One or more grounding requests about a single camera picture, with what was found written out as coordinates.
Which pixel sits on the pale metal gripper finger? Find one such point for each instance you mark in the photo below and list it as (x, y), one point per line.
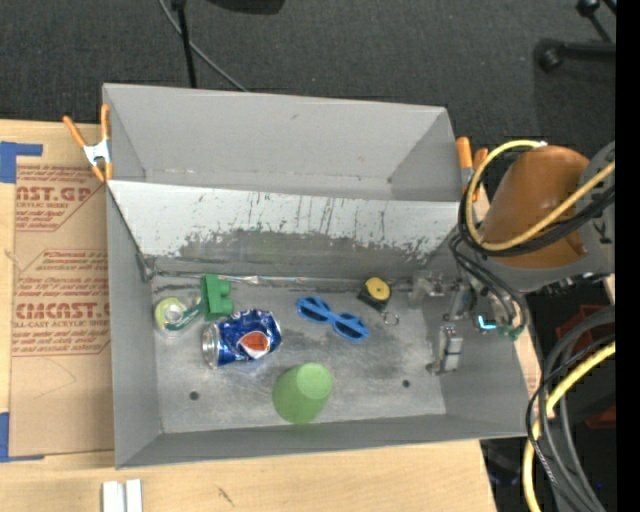
(425, 287)
(449, 350)

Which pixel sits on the yellow and black tape measure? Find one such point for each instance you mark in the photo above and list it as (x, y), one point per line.
(375, 291)

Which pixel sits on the blue sunglasses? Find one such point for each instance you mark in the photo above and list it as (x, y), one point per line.
(332, 317)

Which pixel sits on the green plastic cup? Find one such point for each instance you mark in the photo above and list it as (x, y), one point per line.
(302, 395)

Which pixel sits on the grey metal bin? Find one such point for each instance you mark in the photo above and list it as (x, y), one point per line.
(300, 145)

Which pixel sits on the crushed blue drink can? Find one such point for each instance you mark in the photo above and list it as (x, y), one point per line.
(240, 340)

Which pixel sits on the green toy building block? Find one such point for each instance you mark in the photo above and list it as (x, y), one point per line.
(216, 297)

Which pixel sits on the pale green tape roll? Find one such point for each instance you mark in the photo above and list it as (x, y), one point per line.
(167, 312)

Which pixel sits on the brown cardboard board red print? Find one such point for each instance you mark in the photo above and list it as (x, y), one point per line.
(60, 380)

